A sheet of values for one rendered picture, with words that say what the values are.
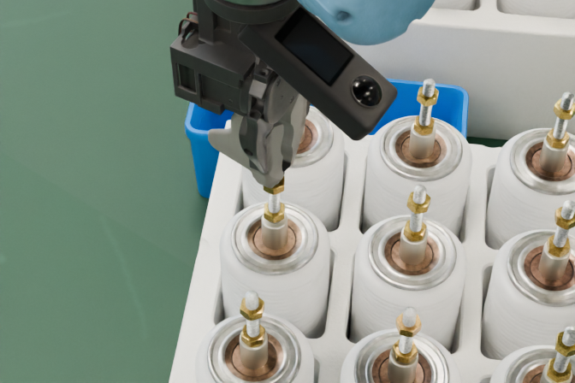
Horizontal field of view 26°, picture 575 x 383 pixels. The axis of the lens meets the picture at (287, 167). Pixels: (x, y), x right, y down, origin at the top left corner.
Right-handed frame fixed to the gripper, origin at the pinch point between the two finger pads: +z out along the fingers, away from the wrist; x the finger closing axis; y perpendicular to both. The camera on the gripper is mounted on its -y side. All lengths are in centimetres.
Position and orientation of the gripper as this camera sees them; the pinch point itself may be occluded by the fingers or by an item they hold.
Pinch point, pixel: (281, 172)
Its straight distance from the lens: 99.4
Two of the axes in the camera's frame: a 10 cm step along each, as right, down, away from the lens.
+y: -8.8, -3.7, 3.1
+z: 0.0, 6.4, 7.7
